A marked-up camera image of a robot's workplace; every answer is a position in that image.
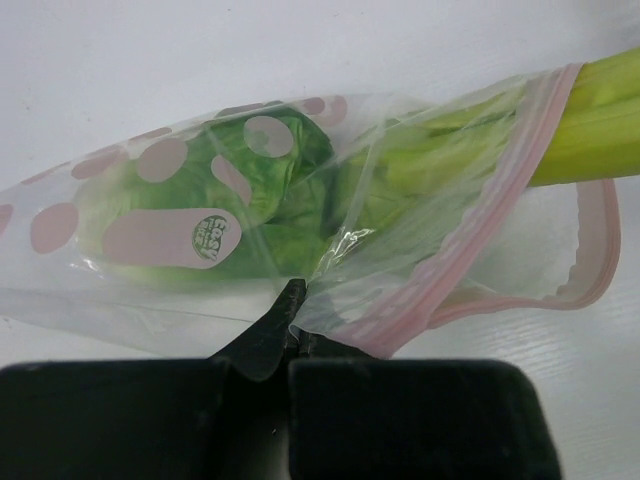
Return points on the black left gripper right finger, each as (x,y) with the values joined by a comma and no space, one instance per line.
(353,416)

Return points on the green fake lettuce leaf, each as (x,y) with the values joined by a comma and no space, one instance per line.
(268,169)

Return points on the yellow-green fake celery stalk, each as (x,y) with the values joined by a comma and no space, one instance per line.
(597,136)

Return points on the clear pink-dotted zip bag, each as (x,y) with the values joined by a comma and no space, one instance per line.
(397,217)

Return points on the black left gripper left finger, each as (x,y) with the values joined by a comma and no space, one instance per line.
(220,417)

